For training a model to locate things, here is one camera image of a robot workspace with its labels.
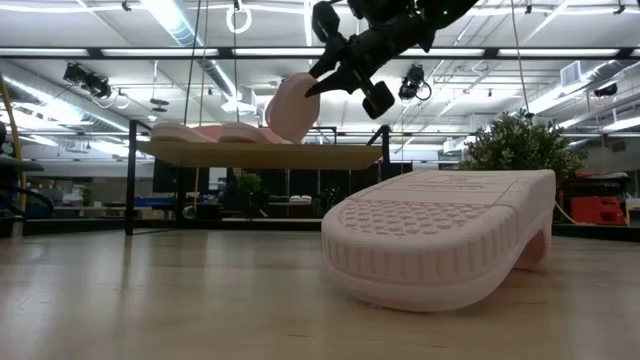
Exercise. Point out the wooden shelf with black frame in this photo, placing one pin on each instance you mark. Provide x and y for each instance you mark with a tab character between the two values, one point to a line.
250	156

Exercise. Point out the black overhead frame beam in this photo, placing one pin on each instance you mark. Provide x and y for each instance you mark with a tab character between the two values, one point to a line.
492	52

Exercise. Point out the red toolbox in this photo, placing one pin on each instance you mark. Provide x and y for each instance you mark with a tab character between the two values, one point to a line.
595	210

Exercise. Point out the black ceiling spotlight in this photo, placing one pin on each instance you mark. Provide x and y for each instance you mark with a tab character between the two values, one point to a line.
605	90
87	80
412	82

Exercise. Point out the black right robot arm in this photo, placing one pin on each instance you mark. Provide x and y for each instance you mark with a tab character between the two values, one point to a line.
450	12

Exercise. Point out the black table back rail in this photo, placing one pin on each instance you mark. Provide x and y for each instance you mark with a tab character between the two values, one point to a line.
150	226

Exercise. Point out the small distant potted plant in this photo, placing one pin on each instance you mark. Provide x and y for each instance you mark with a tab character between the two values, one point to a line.
248	182

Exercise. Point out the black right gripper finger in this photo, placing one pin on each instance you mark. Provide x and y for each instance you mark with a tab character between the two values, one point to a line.
332	62
340	84

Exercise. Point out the green potted plant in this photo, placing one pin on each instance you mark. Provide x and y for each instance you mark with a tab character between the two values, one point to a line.
520	145

